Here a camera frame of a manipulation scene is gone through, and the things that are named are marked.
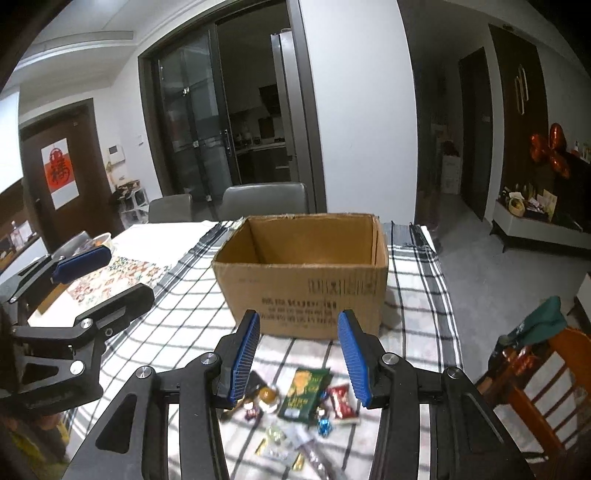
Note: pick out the long dark stick packet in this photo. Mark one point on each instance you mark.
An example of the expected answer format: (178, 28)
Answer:
(318, 461)

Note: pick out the white low sideboard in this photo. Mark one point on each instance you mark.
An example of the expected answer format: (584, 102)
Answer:
(545, 228)

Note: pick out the narrow grey chair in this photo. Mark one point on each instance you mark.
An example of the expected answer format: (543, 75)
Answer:
(170, 208)

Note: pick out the white bowl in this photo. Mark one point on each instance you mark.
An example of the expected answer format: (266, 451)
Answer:
(99, 240)

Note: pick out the red foil balloon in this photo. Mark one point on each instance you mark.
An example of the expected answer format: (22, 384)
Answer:
(538, 147)
(561, 166)
(556, 136)

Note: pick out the black white checked tablecloth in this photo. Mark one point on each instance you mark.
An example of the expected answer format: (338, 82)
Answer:
(184, 314)

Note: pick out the white storage rack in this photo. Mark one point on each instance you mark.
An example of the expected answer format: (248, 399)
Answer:
(133, 201)

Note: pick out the small yellow packet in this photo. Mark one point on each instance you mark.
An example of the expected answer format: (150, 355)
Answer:
(299, 463)

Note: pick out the red white door poster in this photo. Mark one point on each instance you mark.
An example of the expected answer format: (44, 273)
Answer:
(59, 173)

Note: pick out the wide grey chair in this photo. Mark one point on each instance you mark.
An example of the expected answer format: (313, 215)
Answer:
(265, 199)

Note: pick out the brown entrance door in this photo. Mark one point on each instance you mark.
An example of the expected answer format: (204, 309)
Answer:
(92, 184)

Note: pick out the dark green cloth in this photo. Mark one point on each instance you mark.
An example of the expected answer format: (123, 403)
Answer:
(540, 321)

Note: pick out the tile print table cloth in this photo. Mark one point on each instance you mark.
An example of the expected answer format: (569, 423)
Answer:
(138, 272)

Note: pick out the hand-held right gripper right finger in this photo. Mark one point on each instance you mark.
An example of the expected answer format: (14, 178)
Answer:
(354, 364)

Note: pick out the round golden candy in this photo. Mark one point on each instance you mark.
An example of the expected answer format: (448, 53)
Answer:
(268, 397)

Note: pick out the sliding glass door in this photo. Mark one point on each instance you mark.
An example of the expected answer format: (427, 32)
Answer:
(194, 124)

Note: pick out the woven basket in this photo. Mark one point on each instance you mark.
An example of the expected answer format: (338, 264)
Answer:
(517, 206)

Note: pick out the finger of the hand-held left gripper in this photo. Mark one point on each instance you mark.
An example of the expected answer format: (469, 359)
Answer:
(121, 305)
(83, 266)

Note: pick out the green snack packet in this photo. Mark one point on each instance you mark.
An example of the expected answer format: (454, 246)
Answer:
(304, 394)

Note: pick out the blue foil candy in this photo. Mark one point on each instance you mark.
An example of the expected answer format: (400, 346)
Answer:
(324, 427)

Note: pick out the dark wooden room door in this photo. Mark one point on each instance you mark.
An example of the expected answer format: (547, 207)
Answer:
(475, 134)

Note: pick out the orange wooden chair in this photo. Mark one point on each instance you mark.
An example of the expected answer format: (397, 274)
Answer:
(568, 350)

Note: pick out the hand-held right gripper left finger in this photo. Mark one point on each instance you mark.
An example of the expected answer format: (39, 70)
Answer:
(241, 357)

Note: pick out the white wall intercom panel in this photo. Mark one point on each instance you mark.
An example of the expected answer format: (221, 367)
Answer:
(116, 153)

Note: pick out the small red white candy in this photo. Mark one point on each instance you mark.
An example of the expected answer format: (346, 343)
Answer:
(250, 410)

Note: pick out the red snack packet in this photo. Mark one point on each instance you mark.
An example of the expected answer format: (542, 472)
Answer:
(344, 402)

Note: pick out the yellow white snack packet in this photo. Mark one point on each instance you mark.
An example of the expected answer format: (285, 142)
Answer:
(273, 444)

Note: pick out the brown cardboard box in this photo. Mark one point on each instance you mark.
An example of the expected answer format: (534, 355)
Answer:
(300, 286)

